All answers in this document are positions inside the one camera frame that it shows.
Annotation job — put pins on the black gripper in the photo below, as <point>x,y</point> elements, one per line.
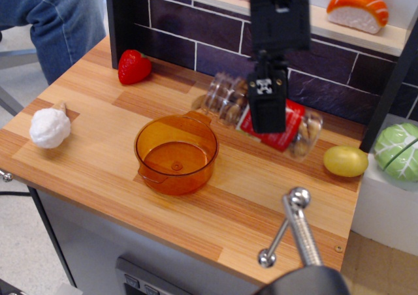
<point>277,28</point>

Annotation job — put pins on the clear almond jar red label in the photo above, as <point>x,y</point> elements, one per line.
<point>226,99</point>

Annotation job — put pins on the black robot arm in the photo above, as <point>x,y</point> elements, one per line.
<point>277,28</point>

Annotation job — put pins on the orange transparent plastic pot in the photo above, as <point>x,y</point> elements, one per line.
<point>177,153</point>

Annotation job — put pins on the yellow toy lemon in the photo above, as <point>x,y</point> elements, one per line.
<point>345,161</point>

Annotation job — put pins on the toy salmon sushi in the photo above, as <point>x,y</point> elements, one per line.
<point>365,15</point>

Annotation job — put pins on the wooden shelf board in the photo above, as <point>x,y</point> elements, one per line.
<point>390,40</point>

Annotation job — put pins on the red toy strawberry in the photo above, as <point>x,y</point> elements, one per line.
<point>133,67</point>

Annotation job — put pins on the green toy cabbage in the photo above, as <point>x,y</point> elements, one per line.
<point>395,151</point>

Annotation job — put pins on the person leg in jeans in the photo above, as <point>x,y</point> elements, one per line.
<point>62,31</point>

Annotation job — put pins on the grey control panel with buttons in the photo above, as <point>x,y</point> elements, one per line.
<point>136,280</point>

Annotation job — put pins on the small metal knob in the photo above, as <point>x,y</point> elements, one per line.
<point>6,176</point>

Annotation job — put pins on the black shelf post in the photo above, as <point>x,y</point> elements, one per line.
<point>408,54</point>

